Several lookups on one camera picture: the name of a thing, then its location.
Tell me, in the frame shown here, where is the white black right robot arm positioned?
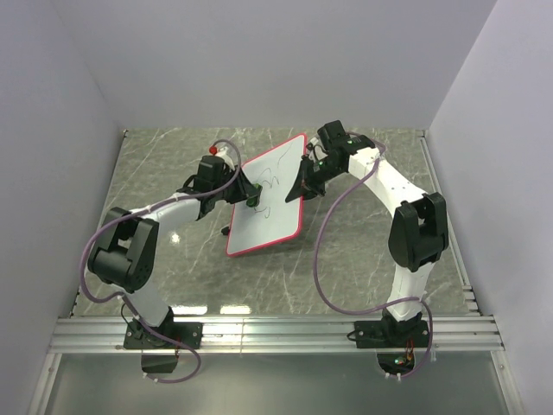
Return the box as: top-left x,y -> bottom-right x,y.
287,131 -> 449,346

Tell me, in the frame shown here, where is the aluminium front rail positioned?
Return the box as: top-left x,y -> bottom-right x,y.
48,315 -> 505,354

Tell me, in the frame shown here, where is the aluminium right side rail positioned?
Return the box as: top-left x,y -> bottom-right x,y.
416,130 -> 482,316

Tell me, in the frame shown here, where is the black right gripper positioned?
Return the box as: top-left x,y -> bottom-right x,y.
285,156 -> 343,206

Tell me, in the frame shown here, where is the green whiteboard eraser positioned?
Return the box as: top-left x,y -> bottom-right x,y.
245,183 -> 263,208

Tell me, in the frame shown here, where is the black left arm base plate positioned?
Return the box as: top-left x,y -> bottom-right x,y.
123,320 -> 203,350

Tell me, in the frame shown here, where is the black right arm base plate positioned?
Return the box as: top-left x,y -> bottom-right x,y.
346,317 -> 431,349

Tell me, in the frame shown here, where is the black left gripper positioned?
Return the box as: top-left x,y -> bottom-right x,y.
214,167 -> 260,206

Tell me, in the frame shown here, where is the aluminium rail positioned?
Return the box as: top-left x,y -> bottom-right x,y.
48,315 -> 505,354
416,130 -> 482,316

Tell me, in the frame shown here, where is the red framed whiteboard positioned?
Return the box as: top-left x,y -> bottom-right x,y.
226,133 -> 308,257

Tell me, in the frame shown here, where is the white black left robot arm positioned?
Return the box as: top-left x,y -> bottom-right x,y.
86,156 -> 263,348

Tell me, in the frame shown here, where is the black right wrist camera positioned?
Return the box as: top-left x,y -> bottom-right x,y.
317,120 -> 350,152

